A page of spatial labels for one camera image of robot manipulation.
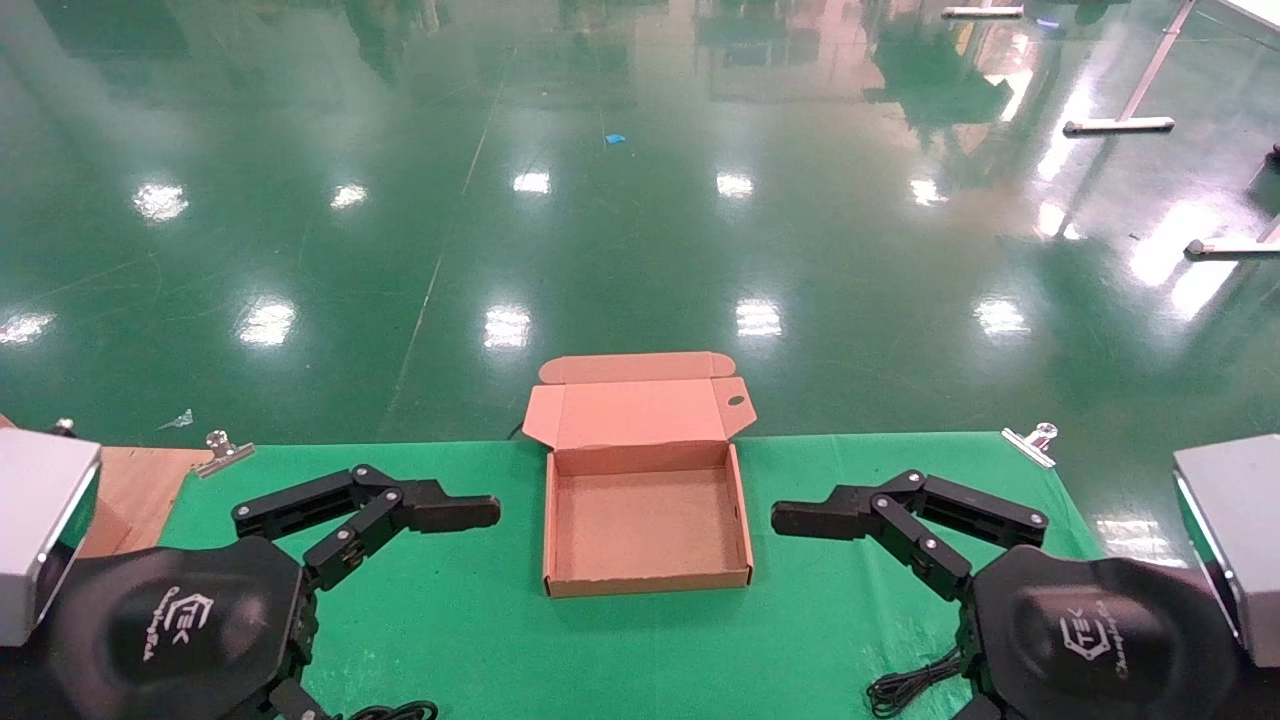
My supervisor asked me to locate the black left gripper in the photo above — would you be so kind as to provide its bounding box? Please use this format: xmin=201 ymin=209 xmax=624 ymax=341
xmin=0 ymin=463 xmax=501 ymax=720

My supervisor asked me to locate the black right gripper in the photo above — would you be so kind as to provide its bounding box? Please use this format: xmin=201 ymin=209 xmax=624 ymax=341
xmin=950 ymin=545 xmax=1280 ymax=720

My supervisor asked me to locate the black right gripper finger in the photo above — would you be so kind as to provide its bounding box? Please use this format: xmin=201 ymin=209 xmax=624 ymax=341
xmin=770 ymin=469 xmax=1050 ymax=602

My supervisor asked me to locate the open brown cardboard box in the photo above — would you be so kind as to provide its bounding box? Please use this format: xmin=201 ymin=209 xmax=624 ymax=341
xmin=521 ymin=350 xmax=758 ymax=599

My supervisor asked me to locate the green table cloth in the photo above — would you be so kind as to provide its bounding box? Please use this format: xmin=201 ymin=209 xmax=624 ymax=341
xmin=155 ymin=432 xmax=1106 ymax=720

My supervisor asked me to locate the silver binder clip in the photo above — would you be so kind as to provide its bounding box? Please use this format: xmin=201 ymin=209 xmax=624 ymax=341
xmin=193 ymin=430 xmax=254 ymax=479
xmin=1001 ymin=422 xmax=1059 ymax=469

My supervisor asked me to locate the white table foot bar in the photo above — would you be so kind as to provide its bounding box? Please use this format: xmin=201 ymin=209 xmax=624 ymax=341
xmin=1185 ymin=213 xmax=1280 ymax=259

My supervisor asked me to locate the white table edge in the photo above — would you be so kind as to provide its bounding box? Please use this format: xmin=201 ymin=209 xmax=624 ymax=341
xmin=1215 ymin=0 xmax=1280 ymax=31

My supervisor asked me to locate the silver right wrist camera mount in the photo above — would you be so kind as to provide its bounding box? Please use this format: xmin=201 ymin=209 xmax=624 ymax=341
xmin=1172 ymin=433 xmax=1280 ymax=669

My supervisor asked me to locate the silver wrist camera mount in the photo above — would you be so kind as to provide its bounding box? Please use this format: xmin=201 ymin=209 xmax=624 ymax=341
xmin=0 ymin=428 xmax=103 ymax=648
xmin=1172 ymin=433 xmax=1280 ymax=669

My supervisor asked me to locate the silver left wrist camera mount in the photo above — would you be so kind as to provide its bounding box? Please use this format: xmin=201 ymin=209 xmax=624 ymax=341
xmin=0 ymin=428 xmax=103 ymax=648

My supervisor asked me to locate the white table leg with post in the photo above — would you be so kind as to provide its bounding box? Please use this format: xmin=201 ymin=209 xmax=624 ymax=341
xmin=1063 ymin=0 xmax=1198 ymax=137

